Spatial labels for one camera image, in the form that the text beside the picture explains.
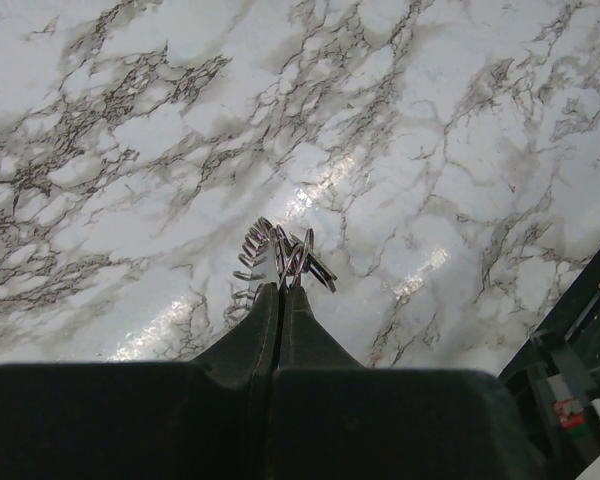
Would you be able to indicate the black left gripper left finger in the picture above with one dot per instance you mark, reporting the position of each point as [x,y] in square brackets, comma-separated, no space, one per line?
[202,419]

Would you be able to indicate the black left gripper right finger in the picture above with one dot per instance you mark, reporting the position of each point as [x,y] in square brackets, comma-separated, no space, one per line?
[333,422]

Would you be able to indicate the black mounting base rail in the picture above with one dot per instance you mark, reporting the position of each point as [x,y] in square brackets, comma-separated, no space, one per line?
[555,381]

